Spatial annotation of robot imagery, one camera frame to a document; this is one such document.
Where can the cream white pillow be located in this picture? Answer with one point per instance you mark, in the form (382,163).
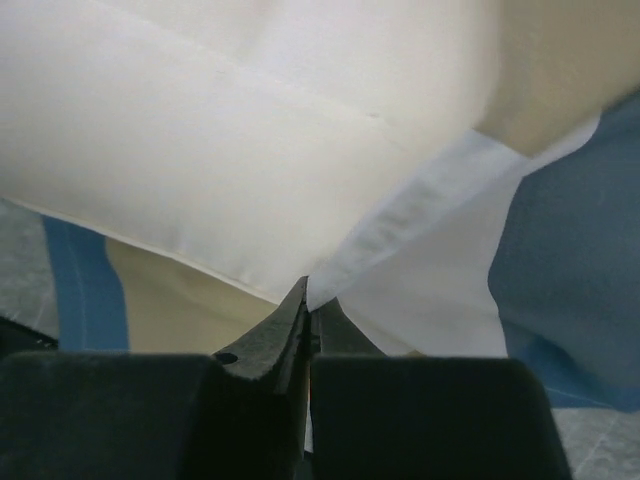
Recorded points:
(260,141)

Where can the blue beige patchwork pillowcase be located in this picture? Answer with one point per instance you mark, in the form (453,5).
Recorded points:
(542,267)

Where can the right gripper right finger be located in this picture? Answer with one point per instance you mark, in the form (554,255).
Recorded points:
(376,416)

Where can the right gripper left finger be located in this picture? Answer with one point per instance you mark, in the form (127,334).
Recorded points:
(236,414)

